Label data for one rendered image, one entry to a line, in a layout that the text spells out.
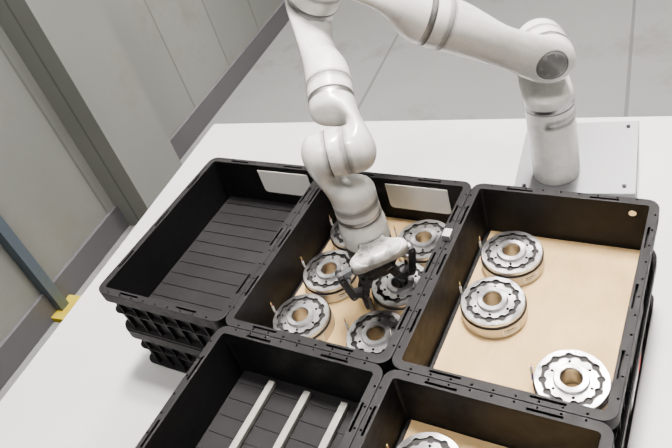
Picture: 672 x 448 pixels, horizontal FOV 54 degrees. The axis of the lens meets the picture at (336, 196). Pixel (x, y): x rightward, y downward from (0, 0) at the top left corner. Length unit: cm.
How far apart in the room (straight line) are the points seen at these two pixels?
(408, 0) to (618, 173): 56
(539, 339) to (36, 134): 217
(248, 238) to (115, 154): 150
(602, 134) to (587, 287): 47
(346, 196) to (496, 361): 34
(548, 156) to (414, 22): 41
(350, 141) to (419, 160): 76
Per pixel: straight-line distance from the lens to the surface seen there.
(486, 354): 108
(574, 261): 119
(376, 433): 94
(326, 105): 96
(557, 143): 134
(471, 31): 116
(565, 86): 131
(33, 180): 280
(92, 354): 157
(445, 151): 167
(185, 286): 137
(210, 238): 145
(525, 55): 120
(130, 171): 289
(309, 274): 122
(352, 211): 97
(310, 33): 110
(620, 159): 145
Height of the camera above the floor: 170
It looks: 38 degrees down
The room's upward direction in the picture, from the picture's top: 19 degrees counter-clockwise
